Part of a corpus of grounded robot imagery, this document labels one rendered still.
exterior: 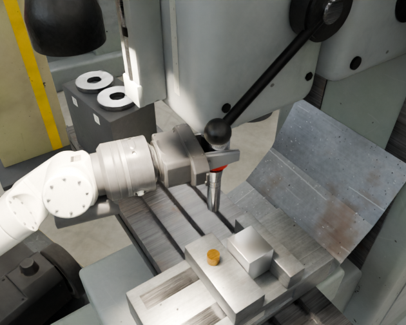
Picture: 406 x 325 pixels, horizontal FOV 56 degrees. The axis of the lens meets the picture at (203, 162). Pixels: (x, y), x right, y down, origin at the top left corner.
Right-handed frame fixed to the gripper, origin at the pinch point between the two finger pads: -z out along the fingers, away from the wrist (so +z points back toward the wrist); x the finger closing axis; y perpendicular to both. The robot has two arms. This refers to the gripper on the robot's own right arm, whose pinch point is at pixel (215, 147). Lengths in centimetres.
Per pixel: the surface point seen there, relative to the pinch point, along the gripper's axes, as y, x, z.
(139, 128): 13.4, 27.8, 7.8
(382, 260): 39, -9, -41
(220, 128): -15.8, -15.1, 5.7
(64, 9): -27.1, -8.4, 18.1
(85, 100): 8.5, 35.7, 18.2
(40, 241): 81, 61, 46
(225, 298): 16.0, -17.0, 4.3
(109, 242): 121, 84, 22
